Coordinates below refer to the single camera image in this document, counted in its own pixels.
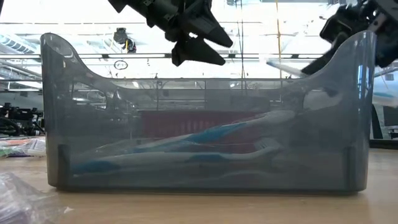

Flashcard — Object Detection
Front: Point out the black leaning panel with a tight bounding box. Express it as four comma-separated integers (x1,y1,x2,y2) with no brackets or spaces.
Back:
371,103,382,140

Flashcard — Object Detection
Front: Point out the green toothbrush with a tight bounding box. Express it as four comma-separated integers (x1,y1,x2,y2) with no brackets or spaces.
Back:
0,147,21,157

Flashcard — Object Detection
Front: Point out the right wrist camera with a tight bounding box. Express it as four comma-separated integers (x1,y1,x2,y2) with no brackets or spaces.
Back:
319,5,351,44

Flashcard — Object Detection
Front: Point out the clear plastic bag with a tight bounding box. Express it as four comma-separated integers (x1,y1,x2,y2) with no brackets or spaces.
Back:
0,172,66,224
4,139,38,147

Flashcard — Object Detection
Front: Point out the blue toothbrush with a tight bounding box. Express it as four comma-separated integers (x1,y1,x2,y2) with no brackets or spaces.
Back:
266,58,398,108
135,109,297,153
70,139,282,175

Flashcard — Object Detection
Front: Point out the long ceiling light strip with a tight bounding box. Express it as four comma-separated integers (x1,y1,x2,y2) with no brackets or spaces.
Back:
0,53,398,60

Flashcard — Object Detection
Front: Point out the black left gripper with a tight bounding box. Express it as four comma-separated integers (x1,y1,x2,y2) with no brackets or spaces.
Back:
108,0,234,67

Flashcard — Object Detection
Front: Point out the long black cable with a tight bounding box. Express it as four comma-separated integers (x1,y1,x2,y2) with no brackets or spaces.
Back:
236,0,247,80

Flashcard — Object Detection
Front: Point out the white carded toothbrush package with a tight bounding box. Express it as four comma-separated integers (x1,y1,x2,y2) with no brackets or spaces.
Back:
28,138,47,157

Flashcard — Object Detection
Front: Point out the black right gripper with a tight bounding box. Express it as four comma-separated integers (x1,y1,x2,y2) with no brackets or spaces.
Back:
300,0,398,76

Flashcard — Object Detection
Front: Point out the yellow cable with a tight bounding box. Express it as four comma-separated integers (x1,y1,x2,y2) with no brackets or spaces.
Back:
275,0,283,80

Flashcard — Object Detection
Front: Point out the black background equipment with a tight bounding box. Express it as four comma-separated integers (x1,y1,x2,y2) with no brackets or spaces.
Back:
0,102,45,138

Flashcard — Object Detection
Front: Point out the black monitor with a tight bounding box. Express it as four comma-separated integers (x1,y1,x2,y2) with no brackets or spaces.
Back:
382,105,398,139

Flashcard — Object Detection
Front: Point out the grey translucent plastic bin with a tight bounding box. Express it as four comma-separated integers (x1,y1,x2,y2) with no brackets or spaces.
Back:
39,30,377,193

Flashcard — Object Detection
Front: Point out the black ceiling device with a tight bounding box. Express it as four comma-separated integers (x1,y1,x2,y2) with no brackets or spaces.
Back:
113,27,137,54

